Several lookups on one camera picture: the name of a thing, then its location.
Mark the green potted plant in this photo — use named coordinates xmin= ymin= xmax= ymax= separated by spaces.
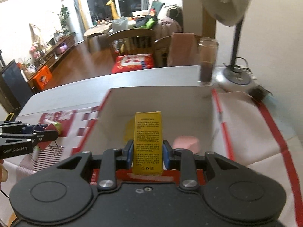
xmin=59 ymin=5 xmax=78 ymax=36

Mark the pink towel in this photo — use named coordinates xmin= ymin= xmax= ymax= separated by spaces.
xmin=167 ymin=32 xmax=201 ymax=67

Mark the wooden chair with towel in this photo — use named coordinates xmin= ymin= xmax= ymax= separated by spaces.
xmin=153 ymin=35 xmax=202 ymax=68

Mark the glass tumbler with dark contents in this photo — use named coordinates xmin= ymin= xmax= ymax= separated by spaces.
xmin=197 ymin=37 xmax=219 ymax=87

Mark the dark flat panel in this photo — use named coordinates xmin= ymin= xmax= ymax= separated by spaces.
xmin=0 ymin=60 xmax=24 ymax=113

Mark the white desk fan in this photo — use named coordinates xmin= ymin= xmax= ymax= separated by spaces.
xmin=195 ymin=0 xmax=260 ymax=93

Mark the pink heart-shaped cup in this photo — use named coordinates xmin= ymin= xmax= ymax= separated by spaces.
xmin=172 ymin=136 xmax=201 ymax=156

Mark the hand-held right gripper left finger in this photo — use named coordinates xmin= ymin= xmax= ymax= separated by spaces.
xmin=57 ymin=140 xmax=134 ymax=191

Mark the grey plastic bag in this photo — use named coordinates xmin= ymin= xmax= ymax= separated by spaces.
xmin=111 ymin=16 xmax=130 ymax=33

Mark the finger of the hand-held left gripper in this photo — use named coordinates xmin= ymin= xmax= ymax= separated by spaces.
xmin=0 ymin=130 xmax=59 ymax=145
xmin=0 ymin=120 xmax=36 ymax=134

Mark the yellow cardboard carton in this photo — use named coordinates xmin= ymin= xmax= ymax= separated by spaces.
xmin=133 ymin=111 xmax=164 ymax=176

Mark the small black device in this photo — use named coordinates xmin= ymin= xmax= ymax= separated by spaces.
xmin=250 ymin=85 xmax=273 ymax=103

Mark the wooden spindle-back chair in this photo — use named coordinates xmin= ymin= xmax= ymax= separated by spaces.
xmin=107 ymin=28 xmax=156 ymax=58

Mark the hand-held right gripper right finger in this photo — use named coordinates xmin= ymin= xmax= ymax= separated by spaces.
xmin=163 ymin=140 xmax=247 ymax=191

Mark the pink binder clip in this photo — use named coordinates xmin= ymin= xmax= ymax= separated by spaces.
xmin=35 ymin=122 xmax=64 ymax=157

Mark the wooden coffee table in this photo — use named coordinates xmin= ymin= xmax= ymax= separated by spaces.
xmin=83 ymin=22 xmax=114 ymax=53

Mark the person's left hand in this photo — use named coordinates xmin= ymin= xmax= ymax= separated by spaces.
xmin=0 ymin=163 xmax=9 ymax=183

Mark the sofa with piled clothes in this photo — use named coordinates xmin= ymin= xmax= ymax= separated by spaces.
xmin=129 ymin=1 xmax=184 ymax=37

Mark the orange cardboard box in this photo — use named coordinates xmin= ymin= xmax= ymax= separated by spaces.
xmin=32 ymin=65 xmax=53 ymax=91

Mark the yellow giraffe toy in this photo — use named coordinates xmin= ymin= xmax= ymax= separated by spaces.
xmin=105 ymin=0 xmax=120 ymax=21

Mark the red cardboard box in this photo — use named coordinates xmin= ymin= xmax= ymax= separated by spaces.
xmin=71 ymin=87 xmax=289 ymax=188

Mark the red printed sack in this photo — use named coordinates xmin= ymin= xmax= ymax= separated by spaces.
xmin=111 ymin=54 xmax=156 ymax=74

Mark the wooden media cabinet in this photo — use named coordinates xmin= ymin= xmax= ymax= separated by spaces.
xmin=23 ymin=34 xmax=77 ymax=88

